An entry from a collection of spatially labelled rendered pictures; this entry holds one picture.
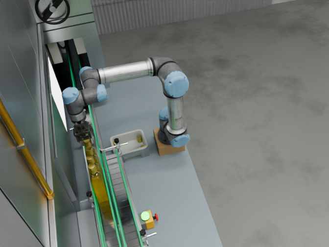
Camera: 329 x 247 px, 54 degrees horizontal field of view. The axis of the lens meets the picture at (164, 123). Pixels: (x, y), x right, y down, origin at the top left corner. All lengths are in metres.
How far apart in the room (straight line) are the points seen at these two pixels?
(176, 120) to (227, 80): 2.24
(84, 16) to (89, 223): 1.36
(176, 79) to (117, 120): 0.96
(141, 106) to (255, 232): 1.30
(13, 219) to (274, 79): 3.48
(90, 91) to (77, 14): 0.97
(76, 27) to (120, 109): 0.65
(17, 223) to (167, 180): 1.18
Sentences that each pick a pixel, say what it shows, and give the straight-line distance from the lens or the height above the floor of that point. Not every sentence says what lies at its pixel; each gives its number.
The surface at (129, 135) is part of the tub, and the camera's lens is 2.16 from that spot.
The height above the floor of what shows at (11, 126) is 1.76.
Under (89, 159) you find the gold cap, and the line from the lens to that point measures 1.62.
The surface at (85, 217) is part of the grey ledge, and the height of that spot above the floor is 0.88.
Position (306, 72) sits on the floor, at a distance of 4.22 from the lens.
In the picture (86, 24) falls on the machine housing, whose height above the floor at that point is 1.32.
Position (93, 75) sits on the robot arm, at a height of 1.48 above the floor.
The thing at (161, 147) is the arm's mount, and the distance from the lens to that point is 2.05.
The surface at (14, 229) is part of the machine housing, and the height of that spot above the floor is 1.59.
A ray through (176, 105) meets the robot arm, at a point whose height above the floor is 1.27.
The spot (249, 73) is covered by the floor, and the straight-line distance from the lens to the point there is 4.06.
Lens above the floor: 2.37
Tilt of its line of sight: 45 degrees down
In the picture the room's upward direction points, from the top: 5 degrees counter-clockwise
